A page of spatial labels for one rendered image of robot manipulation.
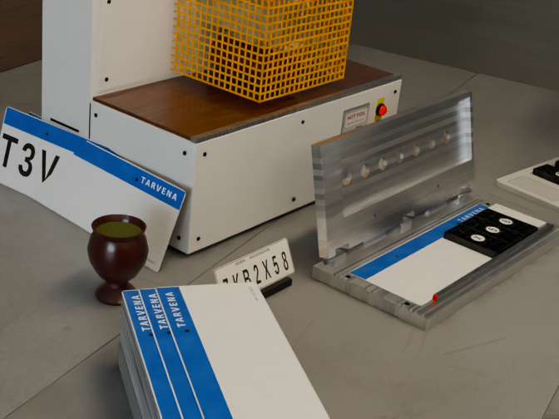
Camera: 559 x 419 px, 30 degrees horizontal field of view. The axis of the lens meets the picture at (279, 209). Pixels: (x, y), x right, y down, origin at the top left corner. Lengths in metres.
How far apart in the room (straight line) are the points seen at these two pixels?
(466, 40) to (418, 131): 2.26
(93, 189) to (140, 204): 0.11
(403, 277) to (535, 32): 2.42
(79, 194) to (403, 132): 0.53
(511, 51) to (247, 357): 2.89
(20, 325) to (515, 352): 0.68
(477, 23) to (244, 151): 2.43
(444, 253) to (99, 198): 0.55
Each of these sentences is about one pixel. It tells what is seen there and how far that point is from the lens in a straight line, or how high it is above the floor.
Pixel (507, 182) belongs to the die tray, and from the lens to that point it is 2.04.
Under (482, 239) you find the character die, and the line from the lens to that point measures 1.73.
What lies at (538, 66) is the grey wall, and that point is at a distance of 3.94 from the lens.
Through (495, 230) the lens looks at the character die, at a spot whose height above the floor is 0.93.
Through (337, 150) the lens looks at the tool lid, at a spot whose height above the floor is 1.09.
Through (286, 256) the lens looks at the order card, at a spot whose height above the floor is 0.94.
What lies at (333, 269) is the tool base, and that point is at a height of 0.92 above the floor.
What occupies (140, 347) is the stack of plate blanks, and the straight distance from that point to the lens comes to 1.19.
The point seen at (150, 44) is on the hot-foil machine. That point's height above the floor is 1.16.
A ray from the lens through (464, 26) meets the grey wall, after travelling 3.99.
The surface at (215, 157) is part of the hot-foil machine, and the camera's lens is 1.57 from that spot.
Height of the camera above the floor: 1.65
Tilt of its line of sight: 24 degrees down
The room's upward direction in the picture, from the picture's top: 6 degrees clockwise
